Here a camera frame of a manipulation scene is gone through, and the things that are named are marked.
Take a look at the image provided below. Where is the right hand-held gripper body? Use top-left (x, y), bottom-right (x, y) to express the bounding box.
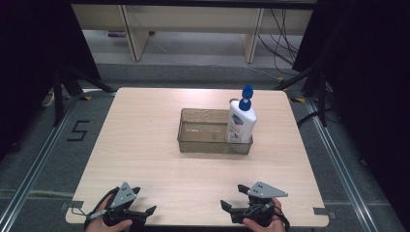
top-left (229, 181), bottom-right (289, 228)

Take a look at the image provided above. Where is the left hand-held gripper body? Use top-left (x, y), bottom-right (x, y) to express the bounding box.
top-left (102, 181), bottom-right (148, 227)

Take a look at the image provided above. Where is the white bottle with blue pump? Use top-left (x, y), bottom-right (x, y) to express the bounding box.
top-left (224, 83), bottom-right (258, 145)

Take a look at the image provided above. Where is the clear plastic storage bin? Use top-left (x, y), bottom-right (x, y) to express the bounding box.
top-left (176, 107), bottom-right (254, 156)

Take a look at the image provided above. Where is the person's right hand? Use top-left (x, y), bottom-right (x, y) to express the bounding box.
top-left (242, 197), bottom-right (288, 232)

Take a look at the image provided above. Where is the person's left hand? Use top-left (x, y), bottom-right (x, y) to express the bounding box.
top-left (84, 193), bottom-right (133, 232)

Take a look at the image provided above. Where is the black metal stand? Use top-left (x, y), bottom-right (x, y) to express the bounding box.
top-left (273, 62), bottom-right (329, 128)
top-left (51, 64), bottom-right (116, 128)

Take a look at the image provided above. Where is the black curtain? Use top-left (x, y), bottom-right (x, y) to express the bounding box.
top-left (0, 0), bottom-right (103, 162)
top-left (291, 0), bottom-right (410, 223)

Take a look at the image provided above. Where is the light wooden desk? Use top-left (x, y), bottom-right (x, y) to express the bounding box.
top-left (71, 3), bottom-right (314, 65)

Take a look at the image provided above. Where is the aluminium floor rail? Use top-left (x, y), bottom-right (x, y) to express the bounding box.
top-left (0, 95), bottom-right (81, 232)
top-left (304, 98), bottom-right (375, 232)

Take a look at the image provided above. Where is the thick black floor cable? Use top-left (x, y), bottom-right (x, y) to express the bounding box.
top-left (296, 110), bottom-right (321, 129)

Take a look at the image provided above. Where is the bundle of black cables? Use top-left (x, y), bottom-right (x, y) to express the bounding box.
top-left (256, 8), bottom-right (300, 75)

